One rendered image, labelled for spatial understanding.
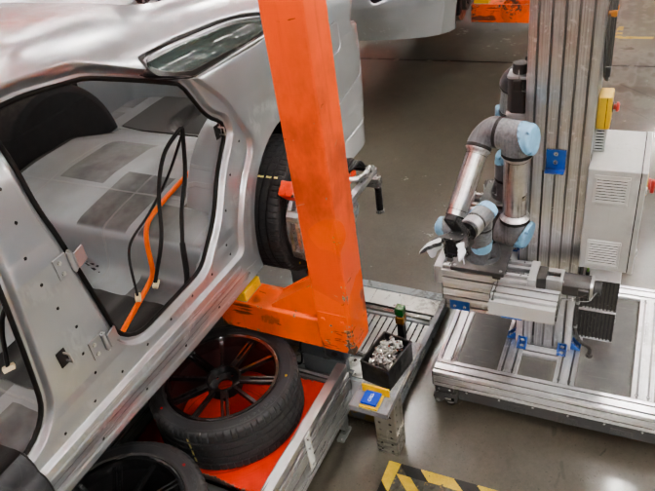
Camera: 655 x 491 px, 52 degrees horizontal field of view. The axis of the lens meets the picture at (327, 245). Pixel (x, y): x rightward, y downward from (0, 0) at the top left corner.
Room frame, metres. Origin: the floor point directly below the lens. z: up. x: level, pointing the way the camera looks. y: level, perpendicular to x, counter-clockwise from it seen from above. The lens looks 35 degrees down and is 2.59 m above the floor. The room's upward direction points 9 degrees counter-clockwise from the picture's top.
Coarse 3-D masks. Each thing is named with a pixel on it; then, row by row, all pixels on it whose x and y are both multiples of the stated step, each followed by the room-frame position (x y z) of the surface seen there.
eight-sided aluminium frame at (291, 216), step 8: (288, 208) 2.59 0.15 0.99; (288, 216) 2.57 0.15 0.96; (296, 216) 2.55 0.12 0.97; (288, 224) 2.57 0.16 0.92; (296, 224) 2.55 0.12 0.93; (296, 232) 2.55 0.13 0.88; (296, 240) 2.59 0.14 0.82; (296, 248) 2.57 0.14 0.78; (296, 256) 2.56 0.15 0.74; (304, 256) 2.54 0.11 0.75
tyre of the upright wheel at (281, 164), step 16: (272, 144) 2.88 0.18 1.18; (272, 160) 2.77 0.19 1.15; (272, 176) 2.68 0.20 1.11; (288, 176) 2.68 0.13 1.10; (256, 192) 2.66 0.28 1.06; (272, 192) 2.62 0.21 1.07; (256, 208) 2.62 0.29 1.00; (272, 208) 2.58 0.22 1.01; (256, 224) 2.60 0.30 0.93; (272, 224) 2.56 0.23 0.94; (272, 240) 2.55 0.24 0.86; (272, 256) 2.58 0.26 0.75; (288, 256) 2.57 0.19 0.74
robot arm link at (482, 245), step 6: (480, 234) 1.94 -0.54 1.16; (486, 234) 1.93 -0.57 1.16; (474, 240) 1.95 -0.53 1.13; (480, 240) 1.94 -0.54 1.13; (486, 240) 1.93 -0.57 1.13; (474, 246) 1.95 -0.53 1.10; (480, 246) 1.94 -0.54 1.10; (486, 246) 1.93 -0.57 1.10; (474, 252) 1.95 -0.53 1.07; (480, 252) 1.94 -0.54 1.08; (486, 252) 1.93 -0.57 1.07
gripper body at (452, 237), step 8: (464, 224) 1.89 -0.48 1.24; (472, 224) 1.88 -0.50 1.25; (448, 232) 1.87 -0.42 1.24; (456, 232) 1.85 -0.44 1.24; (472, 232) 1.87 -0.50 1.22; (448, 240) 1.82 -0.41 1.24; (456, 240) 1.81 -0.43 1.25; (472, 240) 1.87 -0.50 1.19; (448, 248) 1.83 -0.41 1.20; (456, 248) 1.80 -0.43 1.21; (448, 256) 1.82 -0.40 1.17; (456, 256) 1.81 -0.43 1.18; (464, 256) 1.80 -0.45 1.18
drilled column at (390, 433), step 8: (400, 400) 1.99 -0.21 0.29; (400, 408) 1.99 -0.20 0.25; (392, 416) 1.93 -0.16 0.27; (400, 416) 1.98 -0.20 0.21; (376, 424) 1.97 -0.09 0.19; (384, 424) 1.95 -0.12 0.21; (392, 424) 1.93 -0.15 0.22; (400, 424) 1.97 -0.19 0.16; (376, 432) 1.97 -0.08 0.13; (384, 432) 1.95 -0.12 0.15; (392, 432) 1.93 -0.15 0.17; (400, 432) 1.96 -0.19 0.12; (384, 440) 1.96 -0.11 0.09; (392, 440) 1.94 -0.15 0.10; (400, 440) 1.95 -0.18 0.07; (384, 448) 1.96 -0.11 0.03; (392, 448) 1.94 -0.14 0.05; (400, 448) 1.95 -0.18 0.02
